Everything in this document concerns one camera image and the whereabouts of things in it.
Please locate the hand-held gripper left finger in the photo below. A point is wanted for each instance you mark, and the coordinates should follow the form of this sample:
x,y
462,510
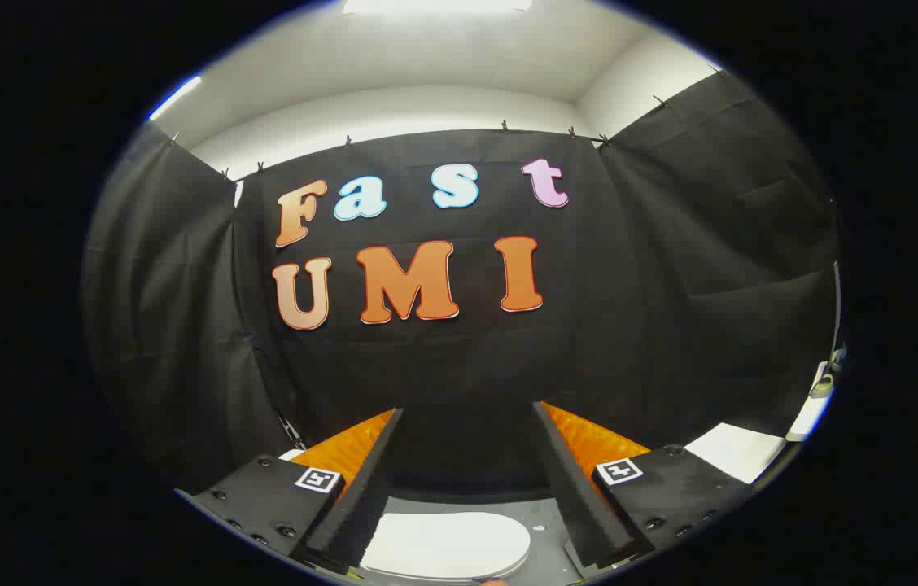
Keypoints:
x,y
361,496

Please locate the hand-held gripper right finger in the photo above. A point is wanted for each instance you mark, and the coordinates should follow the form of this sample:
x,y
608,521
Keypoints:
x,y
577,496

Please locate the white toilet lid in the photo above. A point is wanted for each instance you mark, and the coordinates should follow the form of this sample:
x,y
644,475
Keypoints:
x,y
451,541

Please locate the white toilet tank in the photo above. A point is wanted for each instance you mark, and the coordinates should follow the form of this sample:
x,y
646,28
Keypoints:
x,y
292,455

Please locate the black backdrop cloth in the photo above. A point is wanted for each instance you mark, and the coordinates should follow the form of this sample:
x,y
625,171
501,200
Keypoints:
x,y
443,366

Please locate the white drawer cabinet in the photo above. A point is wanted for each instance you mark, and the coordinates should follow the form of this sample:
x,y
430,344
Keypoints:
x,y
736,452

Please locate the white side table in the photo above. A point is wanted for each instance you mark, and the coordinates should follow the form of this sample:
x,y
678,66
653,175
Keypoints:
x,y
809,419

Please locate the small grey green object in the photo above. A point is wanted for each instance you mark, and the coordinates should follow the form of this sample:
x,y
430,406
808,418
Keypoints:
x,y
822,386

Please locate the row of cloth clips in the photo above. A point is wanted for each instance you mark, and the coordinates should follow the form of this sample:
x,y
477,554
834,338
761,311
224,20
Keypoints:
x,y
504,126

